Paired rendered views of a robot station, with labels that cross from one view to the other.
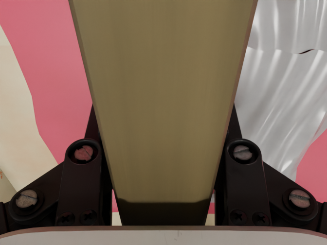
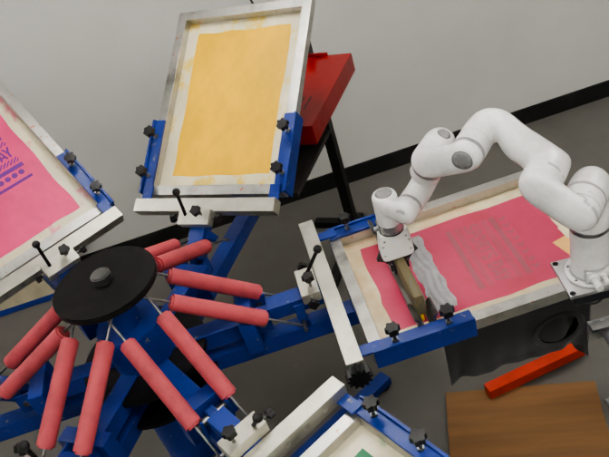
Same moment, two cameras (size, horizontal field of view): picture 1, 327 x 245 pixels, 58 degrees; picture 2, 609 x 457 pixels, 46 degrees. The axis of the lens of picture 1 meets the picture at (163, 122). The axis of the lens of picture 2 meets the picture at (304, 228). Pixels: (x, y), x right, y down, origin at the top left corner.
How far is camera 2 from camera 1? 2.29 m
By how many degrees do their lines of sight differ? 100
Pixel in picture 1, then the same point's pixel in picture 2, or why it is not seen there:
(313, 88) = (432, 273)
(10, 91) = (376, 296)
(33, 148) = (380, 308)
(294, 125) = (435, 279)
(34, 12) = (381, 282)
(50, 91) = (384, 293)
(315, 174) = (458, 292)
